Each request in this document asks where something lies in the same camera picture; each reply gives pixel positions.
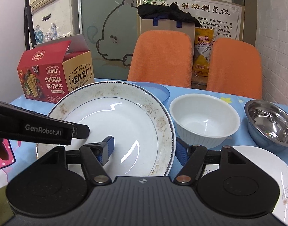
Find white ceramic bowl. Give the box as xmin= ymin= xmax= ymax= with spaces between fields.
xmin=169 ymin=93 xmax=241 ymax=148

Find white plate brown rim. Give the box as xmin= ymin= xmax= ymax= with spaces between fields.
xmin=49 ymin=81 xmax=176 ymax=179

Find blue plastic bowl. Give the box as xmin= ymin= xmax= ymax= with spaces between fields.
xmin=134 ymin=82 xmax=170 ymax=103

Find stainless steel bowl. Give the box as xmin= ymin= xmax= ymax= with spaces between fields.
xmin=244 ymin=99 xmax=288 ymax=153

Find white plate floral pattern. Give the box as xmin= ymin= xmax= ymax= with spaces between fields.
xmin=197 ymin=146 xmax=288 ymax=225

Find red cracker box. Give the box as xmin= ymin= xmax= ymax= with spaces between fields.
xmin=17 ymin=34 xmax=94 ymax=103

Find right orange chair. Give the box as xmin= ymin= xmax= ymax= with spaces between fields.
xmin=206 ymin=38 xmax=262 ymax=99

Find orange chair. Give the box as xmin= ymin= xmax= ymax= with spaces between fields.
xmin=128 ymin=30 xmax=193 ymax=88
xmin=206 ymin=38 xmax=262 ymax=99

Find left orange chair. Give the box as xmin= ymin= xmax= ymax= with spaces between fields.
xmin=128 ymin=30 xmax=193 ymax=88

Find yellow snack bag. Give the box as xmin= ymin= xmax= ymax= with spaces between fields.
xmin=192 ymin=27 xmax=214 ymax=82

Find frosted glass door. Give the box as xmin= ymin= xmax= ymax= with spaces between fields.
xmin=81 ymin=0 xmax=138 ymax=80

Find black cloth on box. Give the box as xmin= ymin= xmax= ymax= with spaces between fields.
xmin=137 ymin=3 xmax=203 ymax=27

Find cardboard box blue handles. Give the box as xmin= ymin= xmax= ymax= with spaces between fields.
xmin=133 ymin=19 xmax=195 ymax=63

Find white wall poster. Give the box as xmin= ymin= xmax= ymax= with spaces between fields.
xmin=137 ymin=0 xmax=244 ymax=40

